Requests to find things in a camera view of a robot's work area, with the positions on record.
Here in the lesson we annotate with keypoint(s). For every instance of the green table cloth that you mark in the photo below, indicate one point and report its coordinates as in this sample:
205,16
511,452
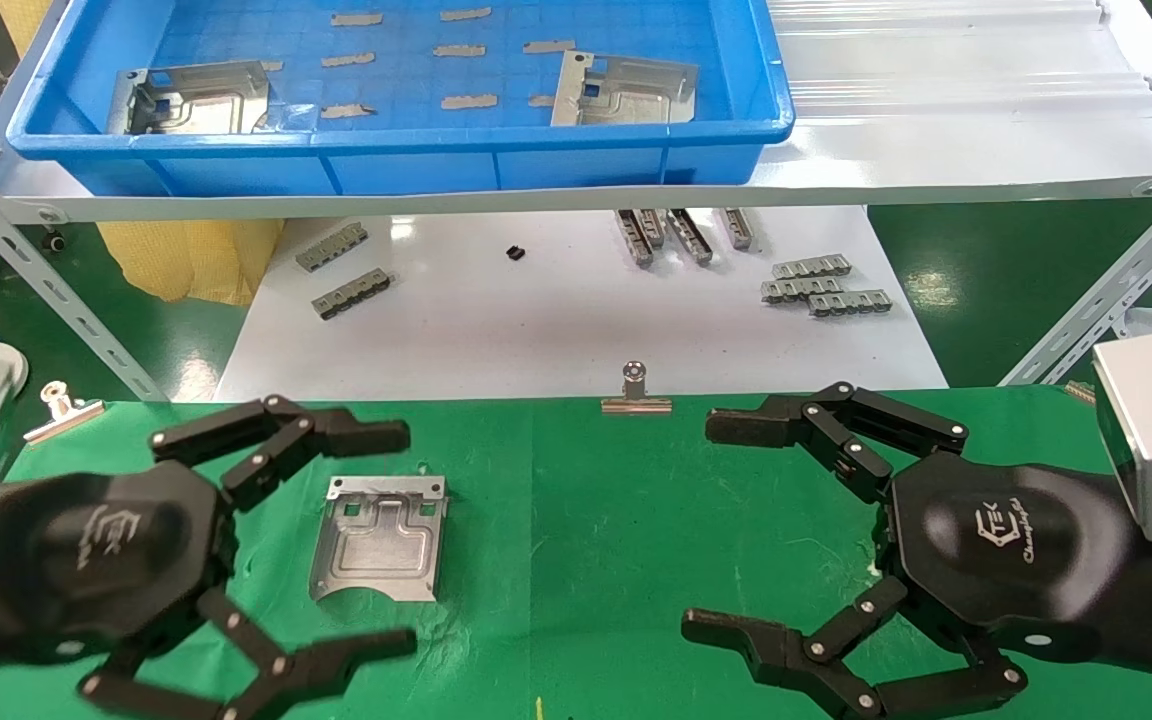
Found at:
586,560

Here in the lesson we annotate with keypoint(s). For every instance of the black caster wheel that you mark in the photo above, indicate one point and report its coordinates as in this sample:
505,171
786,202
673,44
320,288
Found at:
56,242

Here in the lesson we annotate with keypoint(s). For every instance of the yellow mesh bag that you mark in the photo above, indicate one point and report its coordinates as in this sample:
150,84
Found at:
196,260

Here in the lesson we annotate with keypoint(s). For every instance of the perforated angle-iron brace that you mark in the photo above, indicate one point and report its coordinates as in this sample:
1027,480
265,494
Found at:
1106,290
36,265

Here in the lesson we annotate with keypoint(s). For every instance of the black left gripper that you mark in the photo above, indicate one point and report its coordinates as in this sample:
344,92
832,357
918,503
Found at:
96,550

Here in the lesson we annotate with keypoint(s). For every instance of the blue plastic bin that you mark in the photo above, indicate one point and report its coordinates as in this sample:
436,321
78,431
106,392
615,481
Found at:
416,160

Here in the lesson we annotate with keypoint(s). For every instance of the clear corrugated plastic sheet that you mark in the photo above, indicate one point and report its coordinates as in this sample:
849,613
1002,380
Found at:
956,60

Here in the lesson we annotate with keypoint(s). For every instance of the white metal rack shelf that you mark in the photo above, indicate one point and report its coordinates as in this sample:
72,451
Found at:
936,150

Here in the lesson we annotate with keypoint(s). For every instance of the white lower shelf board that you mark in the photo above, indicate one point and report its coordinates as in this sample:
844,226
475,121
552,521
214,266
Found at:
536,320

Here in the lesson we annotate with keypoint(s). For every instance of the silver binder clip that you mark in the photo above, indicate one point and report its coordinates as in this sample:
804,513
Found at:
635,404
61,418

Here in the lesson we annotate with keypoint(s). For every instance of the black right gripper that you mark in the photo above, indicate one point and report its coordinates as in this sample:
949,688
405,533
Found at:
996,540

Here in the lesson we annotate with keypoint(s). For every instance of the stamped sheet metal part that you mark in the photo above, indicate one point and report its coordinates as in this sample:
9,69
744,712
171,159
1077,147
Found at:
201,100
636,95
381,545

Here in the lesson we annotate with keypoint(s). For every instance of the grey connector strips, right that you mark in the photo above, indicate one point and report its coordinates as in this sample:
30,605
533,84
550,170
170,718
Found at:
850,302

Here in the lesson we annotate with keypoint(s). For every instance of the white round stand base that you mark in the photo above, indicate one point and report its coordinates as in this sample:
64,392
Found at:
18,365

